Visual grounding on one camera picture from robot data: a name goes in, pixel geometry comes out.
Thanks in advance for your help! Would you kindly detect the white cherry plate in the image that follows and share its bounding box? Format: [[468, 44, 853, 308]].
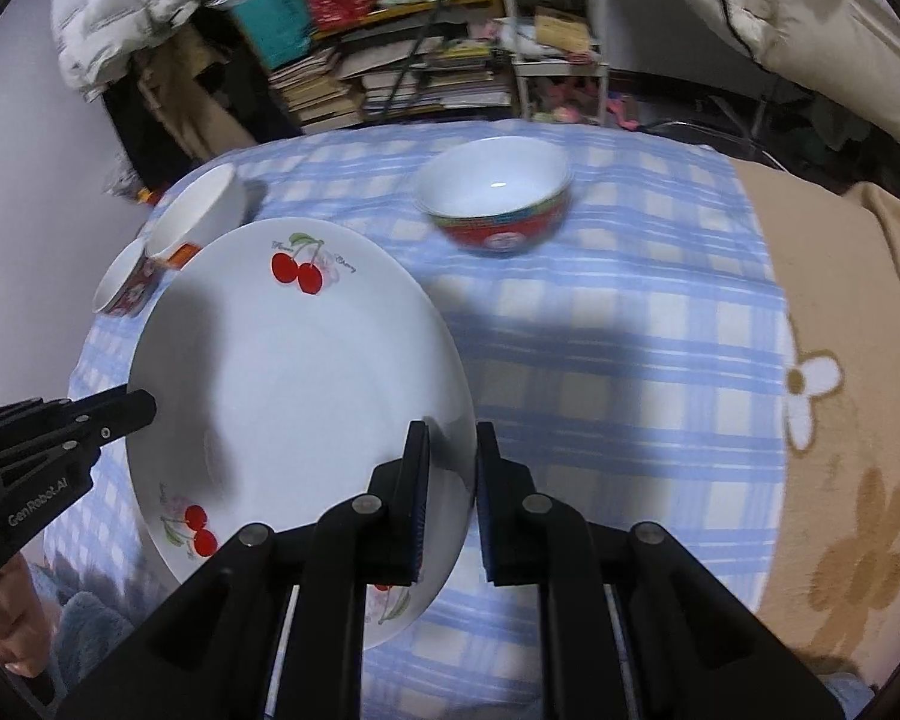
[[126, 218, 476, 647]]

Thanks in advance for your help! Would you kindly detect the white rolling cart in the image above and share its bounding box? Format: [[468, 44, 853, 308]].
[[499, 0, 610, 125]]

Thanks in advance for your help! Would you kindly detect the small red patterned bowl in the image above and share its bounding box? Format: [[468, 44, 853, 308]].
[[413, 137, 572, 255]]

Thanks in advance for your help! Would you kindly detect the beige flower blanket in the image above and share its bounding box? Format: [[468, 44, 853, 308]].
[[735, 161, 900, 684]]

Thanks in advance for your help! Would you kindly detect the green long pole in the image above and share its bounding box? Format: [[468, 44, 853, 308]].
[[375, 0, 447, 124]]

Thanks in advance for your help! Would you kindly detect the teal shopping bag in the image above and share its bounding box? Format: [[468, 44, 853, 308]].
[[230, 0, 313, 71]]

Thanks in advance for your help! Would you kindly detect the stack of books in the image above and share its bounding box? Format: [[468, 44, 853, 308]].
[[268, 47, 364, 135]]

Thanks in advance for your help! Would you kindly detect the person left hand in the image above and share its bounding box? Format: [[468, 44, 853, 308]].
[[0, 553, 52, 678]]

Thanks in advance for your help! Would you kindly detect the large white bowl orange band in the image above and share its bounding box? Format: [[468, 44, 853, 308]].
[[144, 164, 248, 270]]

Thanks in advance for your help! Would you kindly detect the cream office chair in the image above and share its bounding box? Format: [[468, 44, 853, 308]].
[[685, 0, 900, 144]]

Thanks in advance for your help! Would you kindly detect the white bowl red emblem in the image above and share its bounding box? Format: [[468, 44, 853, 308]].
[[92, 238, 164, 317]]

